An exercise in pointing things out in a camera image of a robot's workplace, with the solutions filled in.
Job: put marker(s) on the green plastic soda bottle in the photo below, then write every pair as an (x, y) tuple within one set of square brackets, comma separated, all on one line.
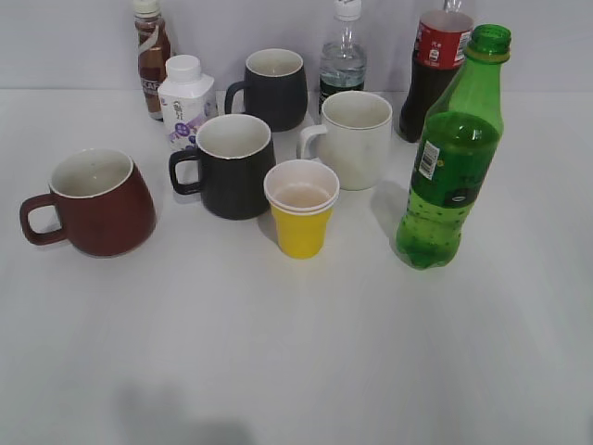
[(460, 136)]

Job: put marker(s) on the red ceramic mug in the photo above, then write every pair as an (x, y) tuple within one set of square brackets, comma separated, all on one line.
[(102, 203)]

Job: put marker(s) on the yellow paper cup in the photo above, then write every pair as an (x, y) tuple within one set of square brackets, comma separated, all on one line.
[(301, 194)]

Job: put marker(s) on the black mug front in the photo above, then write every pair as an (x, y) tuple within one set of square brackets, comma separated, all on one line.
[(233, 154)]

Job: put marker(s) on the black mug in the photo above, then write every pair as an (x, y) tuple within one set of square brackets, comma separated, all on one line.
[(233, 154), (275, 88)]

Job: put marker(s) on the white ceramic mug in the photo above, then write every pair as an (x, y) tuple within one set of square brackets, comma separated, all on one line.
[(353, 138)]

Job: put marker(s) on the black mug rear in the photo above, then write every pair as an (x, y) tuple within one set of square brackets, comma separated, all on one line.
[(275, 88)]

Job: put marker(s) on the clear water bottle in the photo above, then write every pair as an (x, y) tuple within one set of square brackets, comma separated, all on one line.
[(343, 60)]

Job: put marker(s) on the white milk carton bottle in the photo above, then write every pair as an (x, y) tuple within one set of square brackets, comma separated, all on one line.
[(187, 99)]

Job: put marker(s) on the brown coffee drink bottle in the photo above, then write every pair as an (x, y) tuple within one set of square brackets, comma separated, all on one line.
[(154, 49)]

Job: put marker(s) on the cola bottle red label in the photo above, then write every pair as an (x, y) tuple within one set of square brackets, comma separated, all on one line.
[(437, 55)]

